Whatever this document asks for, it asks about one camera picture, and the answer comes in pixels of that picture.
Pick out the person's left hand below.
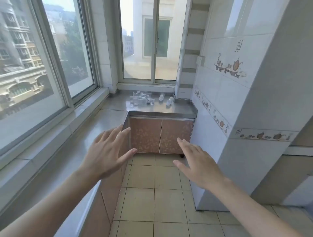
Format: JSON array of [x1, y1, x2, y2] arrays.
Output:
[[80, 124, 138, 181]]

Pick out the person's right hand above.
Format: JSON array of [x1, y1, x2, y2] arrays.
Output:
[[173, 137, 231, 191]]

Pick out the pile of water bottles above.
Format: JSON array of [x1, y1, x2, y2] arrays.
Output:
[[129, 91, 175, 107]]

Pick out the person's right forearm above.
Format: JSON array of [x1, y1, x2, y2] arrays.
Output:
[[207, 180, 305, 237]]

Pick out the pink cabinet with steel top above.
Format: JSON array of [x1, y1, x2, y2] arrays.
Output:
[[0, 89, 198, 237]]

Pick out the wide white framed window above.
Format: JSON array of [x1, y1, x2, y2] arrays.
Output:
[[0, 0, 102, 157]]

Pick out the white framed sliding window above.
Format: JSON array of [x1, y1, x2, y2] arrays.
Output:
[[117, 0, 189, 85]]

